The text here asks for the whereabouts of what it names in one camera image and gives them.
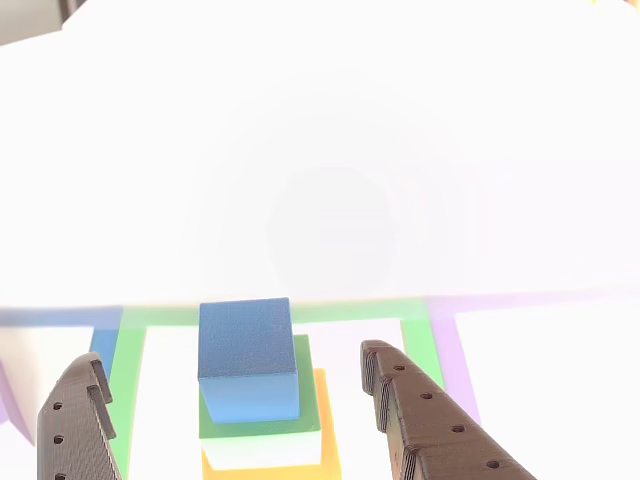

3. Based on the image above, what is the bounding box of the orange block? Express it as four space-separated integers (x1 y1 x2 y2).
201 368 343 480

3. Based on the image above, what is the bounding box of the green cube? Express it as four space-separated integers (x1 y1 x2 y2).
198 333 323 472

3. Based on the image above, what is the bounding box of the small blue cube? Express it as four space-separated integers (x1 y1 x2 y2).
197 297 302 425

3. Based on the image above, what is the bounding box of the green square frame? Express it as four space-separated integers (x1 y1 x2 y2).
107 297 446 480

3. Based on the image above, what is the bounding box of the purple square frame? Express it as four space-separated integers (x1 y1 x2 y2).
427 289 640 426

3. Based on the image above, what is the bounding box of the blue square frame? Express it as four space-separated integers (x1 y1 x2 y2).
0 305 124 384

